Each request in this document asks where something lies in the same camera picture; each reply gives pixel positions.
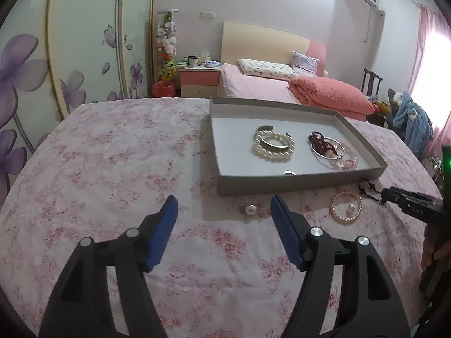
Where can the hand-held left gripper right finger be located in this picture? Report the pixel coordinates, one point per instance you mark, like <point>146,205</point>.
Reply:
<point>287,232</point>

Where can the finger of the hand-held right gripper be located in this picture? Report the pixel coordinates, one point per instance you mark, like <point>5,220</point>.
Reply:
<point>408,193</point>
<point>415,208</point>

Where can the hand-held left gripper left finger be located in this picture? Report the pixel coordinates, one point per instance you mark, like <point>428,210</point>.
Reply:
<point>162,232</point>

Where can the pearl earring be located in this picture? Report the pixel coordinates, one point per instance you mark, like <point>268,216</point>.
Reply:
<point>251,210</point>
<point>351,209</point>

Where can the thin silver bangle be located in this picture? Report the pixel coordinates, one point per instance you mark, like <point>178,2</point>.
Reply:
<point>319,155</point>

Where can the silver cuff bangle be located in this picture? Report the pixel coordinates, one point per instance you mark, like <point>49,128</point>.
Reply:
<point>271,145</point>

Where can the grey cardboard tray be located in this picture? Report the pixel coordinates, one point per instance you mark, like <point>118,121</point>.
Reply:
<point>239,148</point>

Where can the person's right hand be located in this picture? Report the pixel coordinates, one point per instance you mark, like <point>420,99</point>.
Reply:
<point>431,246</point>

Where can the blue plush garment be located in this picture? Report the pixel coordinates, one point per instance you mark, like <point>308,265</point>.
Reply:
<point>417,126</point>

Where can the pink floral tablecloth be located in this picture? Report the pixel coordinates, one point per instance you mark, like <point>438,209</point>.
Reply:
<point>123,169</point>

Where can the red and yellow bag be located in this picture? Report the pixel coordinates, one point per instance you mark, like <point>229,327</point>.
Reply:
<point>382,106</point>

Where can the dark wooden chair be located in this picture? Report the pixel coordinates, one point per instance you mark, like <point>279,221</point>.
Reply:
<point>370,81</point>

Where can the coral duvet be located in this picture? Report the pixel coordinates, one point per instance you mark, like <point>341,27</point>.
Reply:
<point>334,93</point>

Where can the pink curtain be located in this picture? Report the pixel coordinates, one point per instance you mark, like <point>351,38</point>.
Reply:
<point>426,52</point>

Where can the red waste bin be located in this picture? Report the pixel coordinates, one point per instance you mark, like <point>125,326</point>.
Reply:
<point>164,89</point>

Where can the bed with pink sheet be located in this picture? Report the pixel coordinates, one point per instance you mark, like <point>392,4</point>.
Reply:
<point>253,86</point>

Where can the pink and white nightstand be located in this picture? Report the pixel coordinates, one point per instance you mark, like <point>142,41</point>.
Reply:
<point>200,81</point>

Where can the white floral pillow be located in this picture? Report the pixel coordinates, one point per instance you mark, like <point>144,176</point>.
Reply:
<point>267,68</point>

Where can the pink headboard panel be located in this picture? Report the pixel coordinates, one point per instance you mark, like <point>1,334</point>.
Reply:
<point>317,56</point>

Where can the lilac pillow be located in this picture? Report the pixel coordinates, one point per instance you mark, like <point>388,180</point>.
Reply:
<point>304,62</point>

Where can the white mug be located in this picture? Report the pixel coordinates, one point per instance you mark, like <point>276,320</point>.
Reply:
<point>193,62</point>

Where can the blue cloth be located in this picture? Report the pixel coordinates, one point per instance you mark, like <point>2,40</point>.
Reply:
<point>212,65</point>

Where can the tissue box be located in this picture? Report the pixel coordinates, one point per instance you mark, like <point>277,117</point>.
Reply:
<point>205,57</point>

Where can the clear tube of plush toys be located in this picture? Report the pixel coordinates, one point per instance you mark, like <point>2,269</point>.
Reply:
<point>167,42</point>

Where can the beige wooden headboard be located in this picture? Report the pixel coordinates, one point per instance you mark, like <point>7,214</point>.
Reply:
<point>260,42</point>

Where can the flower print sliding wardrobe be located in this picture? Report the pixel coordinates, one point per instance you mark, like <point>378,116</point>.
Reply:
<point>81,42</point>

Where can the wall switch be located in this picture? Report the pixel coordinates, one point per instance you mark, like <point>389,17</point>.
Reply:
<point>207,14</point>

